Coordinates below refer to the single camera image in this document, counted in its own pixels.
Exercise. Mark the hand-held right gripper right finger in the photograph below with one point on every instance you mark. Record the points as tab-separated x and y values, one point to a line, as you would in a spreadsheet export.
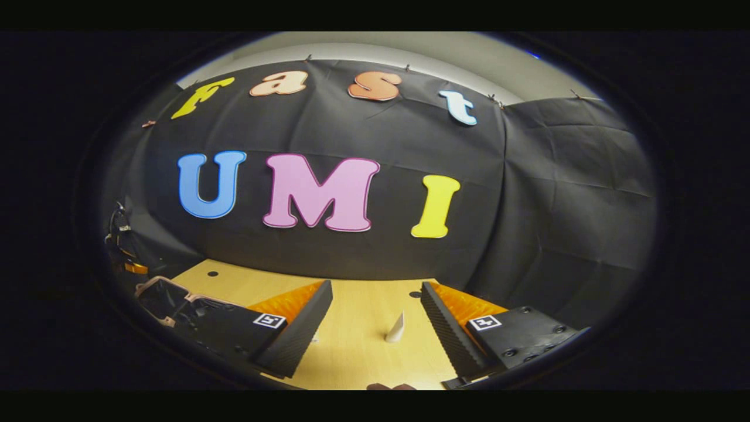
445	331

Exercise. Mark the black backdrop cloth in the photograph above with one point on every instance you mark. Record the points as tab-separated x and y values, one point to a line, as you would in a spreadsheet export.
381	193

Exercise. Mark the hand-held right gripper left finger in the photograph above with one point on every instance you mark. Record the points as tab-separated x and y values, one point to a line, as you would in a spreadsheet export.
302	331

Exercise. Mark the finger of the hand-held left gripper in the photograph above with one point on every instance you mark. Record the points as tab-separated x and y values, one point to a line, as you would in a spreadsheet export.
136	268

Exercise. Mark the white skin care tube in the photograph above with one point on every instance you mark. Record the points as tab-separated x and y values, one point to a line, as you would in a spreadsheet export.
395	329

